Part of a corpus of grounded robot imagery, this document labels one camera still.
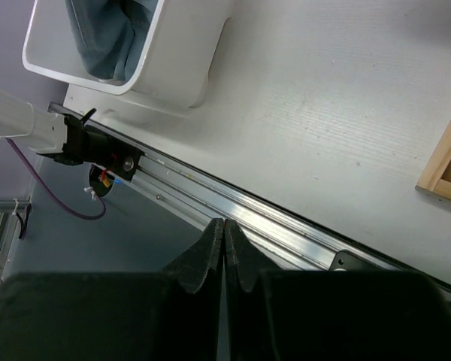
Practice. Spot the aluminium mounting rail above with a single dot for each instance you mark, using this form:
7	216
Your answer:
196	197

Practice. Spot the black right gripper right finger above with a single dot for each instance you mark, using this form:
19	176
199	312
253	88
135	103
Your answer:
275	314

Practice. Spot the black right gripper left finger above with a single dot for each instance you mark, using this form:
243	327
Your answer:
172	314

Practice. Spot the light blue denim skirt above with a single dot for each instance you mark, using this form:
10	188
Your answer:
110	35

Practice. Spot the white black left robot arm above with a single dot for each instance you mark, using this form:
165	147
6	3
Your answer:
65	137

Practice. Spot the white plastic basket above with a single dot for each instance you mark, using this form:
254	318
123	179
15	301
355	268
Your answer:
162	49

